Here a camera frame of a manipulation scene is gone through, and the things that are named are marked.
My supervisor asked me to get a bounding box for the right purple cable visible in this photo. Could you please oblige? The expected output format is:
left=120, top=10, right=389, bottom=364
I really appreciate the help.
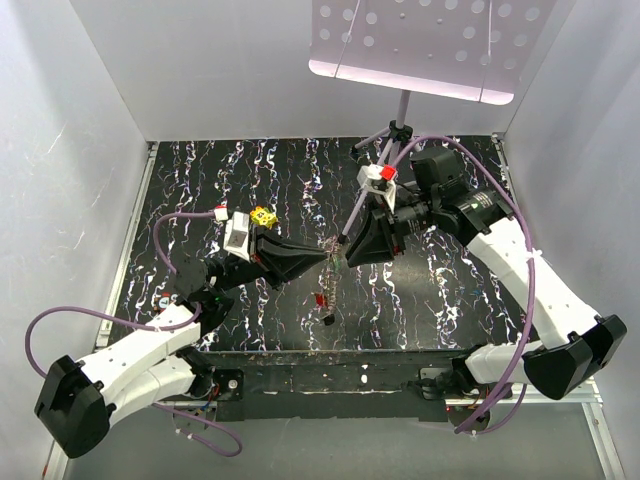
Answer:
left=392, top=135, right=537, bottom=435

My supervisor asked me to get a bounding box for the lilac music stand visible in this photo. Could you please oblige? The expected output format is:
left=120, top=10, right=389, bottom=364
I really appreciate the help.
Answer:
left=307, top=0, right=557, bottom=246

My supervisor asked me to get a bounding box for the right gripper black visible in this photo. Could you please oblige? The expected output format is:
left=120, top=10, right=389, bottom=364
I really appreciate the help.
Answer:
left=343, top=192, right=438, bottom=269

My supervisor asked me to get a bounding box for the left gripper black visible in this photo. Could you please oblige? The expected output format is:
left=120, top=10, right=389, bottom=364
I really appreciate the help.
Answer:
left=214, top=224, right=326, bottom=295

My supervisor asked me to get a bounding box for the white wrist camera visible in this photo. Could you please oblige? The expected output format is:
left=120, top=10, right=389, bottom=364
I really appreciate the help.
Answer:
left=357, top=164, right=398, bottom=213
left=223, top=211, right=250, bottom=261

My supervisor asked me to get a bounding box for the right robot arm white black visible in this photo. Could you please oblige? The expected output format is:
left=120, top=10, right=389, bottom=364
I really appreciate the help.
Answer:
left=346, top=147, right=627, bottom=400

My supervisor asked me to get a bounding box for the red owl number block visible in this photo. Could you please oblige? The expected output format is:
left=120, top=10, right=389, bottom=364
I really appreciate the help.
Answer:
left=155, top=294, right=177, bottom=312

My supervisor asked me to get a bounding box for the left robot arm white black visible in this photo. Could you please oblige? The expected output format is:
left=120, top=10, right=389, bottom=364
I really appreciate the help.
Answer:
left=34, top=226, right=328, bottom=459

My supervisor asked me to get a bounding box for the yellow owl number block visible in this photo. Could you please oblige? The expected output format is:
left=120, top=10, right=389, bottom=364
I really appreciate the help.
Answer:
left=249, top=206, right=279, bottom=229

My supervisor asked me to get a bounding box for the purple cable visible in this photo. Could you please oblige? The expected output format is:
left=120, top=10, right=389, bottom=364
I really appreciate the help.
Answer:
left=24, top=205, right=244, bottom=457
left=392, top=135, right=537, bottom=435

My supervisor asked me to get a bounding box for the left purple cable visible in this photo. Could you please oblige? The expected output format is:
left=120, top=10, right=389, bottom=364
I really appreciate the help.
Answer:
left=24, top=205, right=244, bottom=457

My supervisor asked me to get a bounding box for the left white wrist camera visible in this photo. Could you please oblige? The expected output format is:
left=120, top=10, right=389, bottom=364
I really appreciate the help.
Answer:
left=223, top=211, right=250, bottom=261

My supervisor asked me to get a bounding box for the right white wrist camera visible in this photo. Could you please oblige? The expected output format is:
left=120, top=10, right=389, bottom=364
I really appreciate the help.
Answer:
left=357, top=164, right=398, bottom=213

